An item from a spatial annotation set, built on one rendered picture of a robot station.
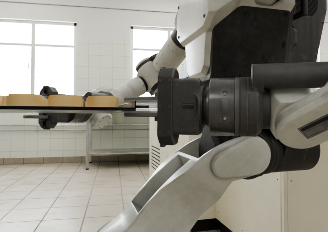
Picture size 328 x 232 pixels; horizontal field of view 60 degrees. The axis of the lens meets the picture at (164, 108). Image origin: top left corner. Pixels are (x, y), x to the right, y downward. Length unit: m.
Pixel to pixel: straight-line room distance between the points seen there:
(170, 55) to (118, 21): 4.22
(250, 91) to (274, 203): 1.07
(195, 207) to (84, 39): 4.64
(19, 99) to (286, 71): 0.36
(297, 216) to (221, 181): 0.86
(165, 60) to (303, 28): 0.48
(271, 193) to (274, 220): 0.12
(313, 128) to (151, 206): 0.35
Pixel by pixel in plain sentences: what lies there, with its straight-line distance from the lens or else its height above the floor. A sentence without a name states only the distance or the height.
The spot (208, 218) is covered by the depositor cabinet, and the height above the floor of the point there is 0.09.
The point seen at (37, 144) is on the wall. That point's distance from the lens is 5.09.
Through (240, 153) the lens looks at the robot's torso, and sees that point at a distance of 0.62.
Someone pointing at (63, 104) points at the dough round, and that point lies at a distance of 0.44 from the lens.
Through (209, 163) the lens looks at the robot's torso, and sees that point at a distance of 0.60.
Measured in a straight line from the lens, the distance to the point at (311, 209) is 1.48.
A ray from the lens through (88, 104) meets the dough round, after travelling 0.45.
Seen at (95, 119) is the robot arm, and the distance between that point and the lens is 0.97.
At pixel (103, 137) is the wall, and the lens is 4.94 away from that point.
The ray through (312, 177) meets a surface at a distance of 1.45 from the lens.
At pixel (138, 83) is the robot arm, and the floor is 0.88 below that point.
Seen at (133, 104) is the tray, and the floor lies 0.78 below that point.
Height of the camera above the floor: 0.76
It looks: 2 degrees up
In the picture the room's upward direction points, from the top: straight up
